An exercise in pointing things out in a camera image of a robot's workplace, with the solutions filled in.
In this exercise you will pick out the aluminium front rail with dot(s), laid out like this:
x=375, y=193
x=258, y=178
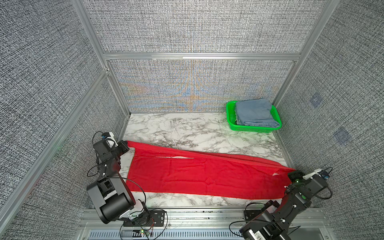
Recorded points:
x=204, y=218

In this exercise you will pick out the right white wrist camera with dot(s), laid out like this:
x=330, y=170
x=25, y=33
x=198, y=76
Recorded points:
x=320, y=172

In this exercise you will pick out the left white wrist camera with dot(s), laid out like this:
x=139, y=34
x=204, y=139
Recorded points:
x=109, y=137

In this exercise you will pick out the red long pants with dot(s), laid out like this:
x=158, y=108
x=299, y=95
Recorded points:
x=165, y=170

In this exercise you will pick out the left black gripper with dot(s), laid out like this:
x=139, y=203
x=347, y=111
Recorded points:
x=122, y=145

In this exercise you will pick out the white slotted cable duct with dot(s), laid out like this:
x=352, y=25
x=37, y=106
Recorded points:
x=174, y=234

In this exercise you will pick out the folded grey-blue cloth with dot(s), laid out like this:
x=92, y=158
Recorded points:
x=255, y=113

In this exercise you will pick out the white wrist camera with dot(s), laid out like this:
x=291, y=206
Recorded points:
x=320, y=172
x=109, y=137

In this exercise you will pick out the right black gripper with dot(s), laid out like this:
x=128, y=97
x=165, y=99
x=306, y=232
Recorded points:
x=298, y=174

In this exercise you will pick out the aluminium cage frame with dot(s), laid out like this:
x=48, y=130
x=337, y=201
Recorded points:
x=52, y=60

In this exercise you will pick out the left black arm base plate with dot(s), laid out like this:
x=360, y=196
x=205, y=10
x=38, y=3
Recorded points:
x=153, y=218

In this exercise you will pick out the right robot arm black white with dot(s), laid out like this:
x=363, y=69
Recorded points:
x=275, y=219

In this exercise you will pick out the green plastic basket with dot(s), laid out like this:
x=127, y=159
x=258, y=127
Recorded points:
x=232, y=119

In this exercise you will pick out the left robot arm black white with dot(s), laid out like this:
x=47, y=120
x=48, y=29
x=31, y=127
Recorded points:
x=110, y=194

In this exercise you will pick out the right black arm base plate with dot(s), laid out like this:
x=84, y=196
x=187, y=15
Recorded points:
x=253, y=215

